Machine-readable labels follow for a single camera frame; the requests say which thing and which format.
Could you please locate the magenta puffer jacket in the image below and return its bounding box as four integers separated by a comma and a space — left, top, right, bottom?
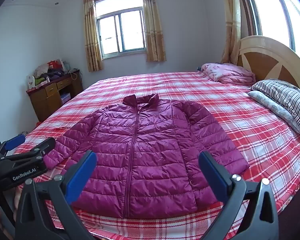
44, 94, 250, 219

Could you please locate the yellow patterned curtain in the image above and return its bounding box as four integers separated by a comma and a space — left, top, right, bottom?
220, 0, 242, 64
141, 0, 167, 62
83, 0, 103, 72

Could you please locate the pale plastic bag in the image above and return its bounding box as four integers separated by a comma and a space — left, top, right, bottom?
34, 64, 50, 77

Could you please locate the brown wooden desk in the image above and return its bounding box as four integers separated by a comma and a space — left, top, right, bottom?
26, 69, 83, 122

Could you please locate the sliding window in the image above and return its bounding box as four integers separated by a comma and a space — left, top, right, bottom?
94, 0, 147, 60

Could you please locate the red plaid bedsheet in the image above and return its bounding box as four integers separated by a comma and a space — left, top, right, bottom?
14, 71, 300, 240

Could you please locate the pile of dark clothes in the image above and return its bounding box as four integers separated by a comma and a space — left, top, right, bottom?
41, 70, 65, 81

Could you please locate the striped pillow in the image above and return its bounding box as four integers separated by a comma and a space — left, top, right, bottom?
250, 79, 300, 133

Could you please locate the wooden bed headboard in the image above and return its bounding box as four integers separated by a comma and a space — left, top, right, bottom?
236, 35, 300, 90

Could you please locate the grey floral pillow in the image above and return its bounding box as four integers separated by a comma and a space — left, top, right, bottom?
247, 90, 300, 134

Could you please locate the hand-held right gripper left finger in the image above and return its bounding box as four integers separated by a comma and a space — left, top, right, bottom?
15, 150, 98, 240

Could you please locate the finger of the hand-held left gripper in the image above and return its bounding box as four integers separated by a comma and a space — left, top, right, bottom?
0, 137, 56, 167
0, 134, 26, 159

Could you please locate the large side window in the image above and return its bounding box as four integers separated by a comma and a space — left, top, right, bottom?
241, 0, 300, 67

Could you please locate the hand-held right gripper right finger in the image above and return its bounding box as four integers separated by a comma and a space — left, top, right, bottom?
198, 151, 279, 240

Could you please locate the red paper bag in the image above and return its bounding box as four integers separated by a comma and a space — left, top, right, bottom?
47, 59, 63, 71

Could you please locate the pink floral quilt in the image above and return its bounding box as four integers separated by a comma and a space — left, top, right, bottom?
201, 62, 256, 85

